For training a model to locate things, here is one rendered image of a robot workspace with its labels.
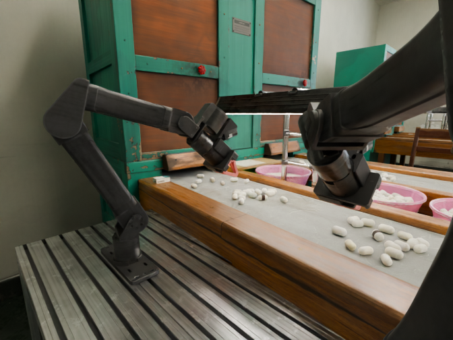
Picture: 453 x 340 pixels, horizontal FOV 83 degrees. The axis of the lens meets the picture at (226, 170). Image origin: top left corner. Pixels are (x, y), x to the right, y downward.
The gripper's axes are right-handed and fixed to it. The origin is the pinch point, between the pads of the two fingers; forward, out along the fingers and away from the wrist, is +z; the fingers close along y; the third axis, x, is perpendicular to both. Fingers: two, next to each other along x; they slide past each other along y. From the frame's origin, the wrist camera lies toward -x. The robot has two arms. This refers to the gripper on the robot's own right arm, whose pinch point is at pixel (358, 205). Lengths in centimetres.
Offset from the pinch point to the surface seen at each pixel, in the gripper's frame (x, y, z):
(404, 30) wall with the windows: -453, 163, 285
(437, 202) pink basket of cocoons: -25, -4, 44
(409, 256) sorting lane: 2.7, -7.8, 15.0
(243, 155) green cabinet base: -27, 86, 41
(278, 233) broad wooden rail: 11.9, 13.9, 0.3
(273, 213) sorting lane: 5.1, 26.9, 12.3
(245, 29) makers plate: -79, 87, -2
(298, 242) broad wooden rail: 11.9, 8.5, 0.3
